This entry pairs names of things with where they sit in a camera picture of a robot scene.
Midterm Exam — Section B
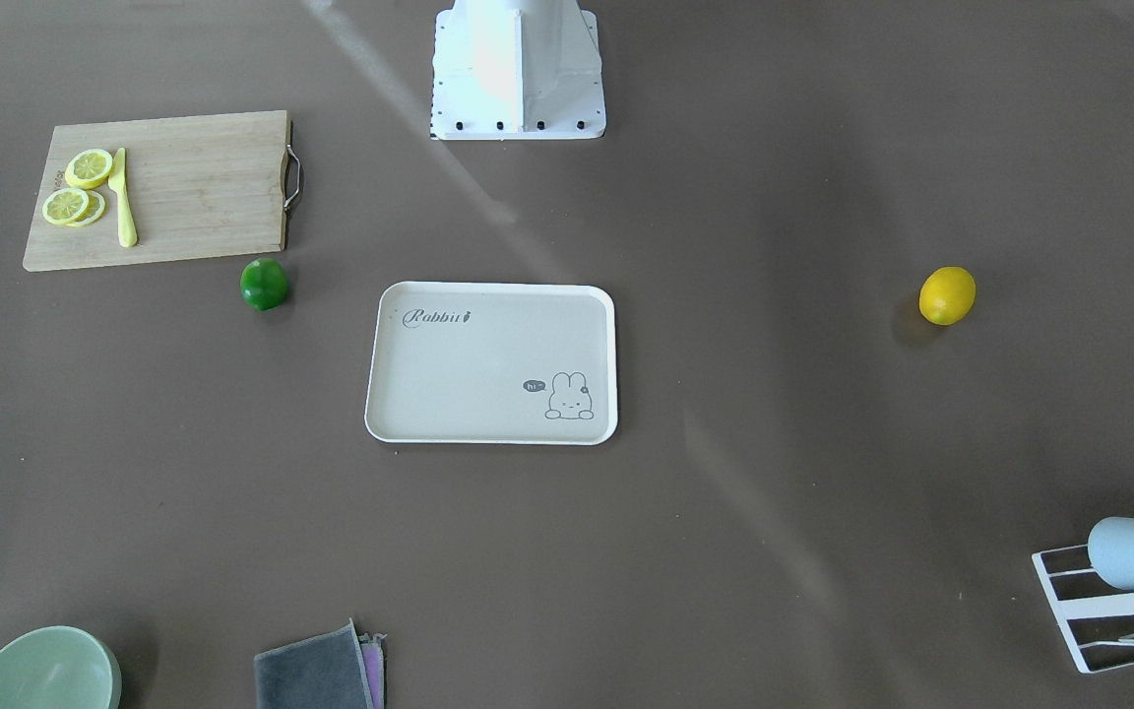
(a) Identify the green lime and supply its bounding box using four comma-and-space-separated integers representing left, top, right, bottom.
239, 259, 289, 311

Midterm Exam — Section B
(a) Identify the yellow lemon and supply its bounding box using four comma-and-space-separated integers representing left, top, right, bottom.
919, 265, 978, 326

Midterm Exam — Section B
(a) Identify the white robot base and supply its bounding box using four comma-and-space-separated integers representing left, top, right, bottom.
429, 1, 607, 141

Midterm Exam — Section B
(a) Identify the cream rabbit tray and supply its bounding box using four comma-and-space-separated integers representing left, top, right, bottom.
364, 280, 618, 447

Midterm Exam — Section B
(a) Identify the purple cloth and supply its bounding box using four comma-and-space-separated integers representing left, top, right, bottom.
358, 633, 387, 709

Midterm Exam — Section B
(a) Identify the grey cloth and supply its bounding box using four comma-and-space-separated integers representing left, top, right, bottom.
255, 623, 372, 708

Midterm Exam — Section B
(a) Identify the bamboo cutting board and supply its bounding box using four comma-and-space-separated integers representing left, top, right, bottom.
23, 109, 301, 271

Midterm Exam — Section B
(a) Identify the yellow plastic knife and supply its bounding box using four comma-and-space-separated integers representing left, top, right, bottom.
107, 147, 138, 248

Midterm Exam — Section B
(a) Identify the lemon slice lower hidden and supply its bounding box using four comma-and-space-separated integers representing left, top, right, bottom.
66, 189, 107, 227

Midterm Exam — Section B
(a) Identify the lemon slice upper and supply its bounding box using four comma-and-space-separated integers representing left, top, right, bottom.
64, 149, 115, 189

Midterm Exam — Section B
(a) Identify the lemon slice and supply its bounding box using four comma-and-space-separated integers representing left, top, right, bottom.
64, 149, 115, 189
40, 187, 92, 226

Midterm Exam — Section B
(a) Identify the green bowl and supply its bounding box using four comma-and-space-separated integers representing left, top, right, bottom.
0, 625, 122, 708

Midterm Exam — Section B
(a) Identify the white wire rack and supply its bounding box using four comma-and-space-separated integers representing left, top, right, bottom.
1031, 545, 1134, 674

